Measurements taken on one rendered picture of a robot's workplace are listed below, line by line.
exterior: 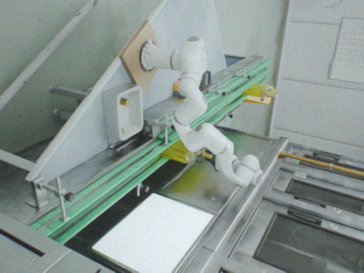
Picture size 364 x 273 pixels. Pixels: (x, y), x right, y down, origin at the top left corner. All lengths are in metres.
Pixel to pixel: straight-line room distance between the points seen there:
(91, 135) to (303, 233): 1.00
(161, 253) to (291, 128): 6.81
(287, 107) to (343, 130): 1.24
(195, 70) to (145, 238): 0.70
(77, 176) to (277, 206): 0.91
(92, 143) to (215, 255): 0.70
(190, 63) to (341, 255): 0.96
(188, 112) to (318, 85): 6.32
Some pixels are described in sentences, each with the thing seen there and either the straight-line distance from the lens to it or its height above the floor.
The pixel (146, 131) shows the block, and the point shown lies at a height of 0.85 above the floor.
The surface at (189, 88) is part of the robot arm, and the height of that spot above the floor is 1.15.
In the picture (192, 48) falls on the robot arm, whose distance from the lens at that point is 1.40.
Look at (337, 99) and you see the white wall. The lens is 7.51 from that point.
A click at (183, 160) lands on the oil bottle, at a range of 1.58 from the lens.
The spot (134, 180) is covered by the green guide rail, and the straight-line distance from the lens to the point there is 1.48.
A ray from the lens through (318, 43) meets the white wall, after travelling 7.32.
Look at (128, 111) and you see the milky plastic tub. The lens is 1.60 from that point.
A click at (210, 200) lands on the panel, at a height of 1.25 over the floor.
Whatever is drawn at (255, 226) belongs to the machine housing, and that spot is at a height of 1.47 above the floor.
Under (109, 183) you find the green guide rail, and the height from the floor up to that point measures 0.94.
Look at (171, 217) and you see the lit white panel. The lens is 1.41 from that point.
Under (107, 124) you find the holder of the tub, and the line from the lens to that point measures 1.51.
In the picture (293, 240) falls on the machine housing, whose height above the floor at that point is 1.63.
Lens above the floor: 1.72
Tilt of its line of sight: 26 degrees down
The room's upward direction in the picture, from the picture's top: 105 degrees clockwise
